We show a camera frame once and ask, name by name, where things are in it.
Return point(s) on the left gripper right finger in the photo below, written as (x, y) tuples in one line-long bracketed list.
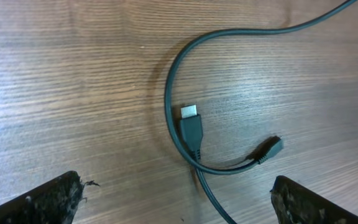
[(295, 204)]

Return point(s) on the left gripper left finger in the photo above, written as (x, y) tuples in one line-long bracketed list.
[(54, 202)]

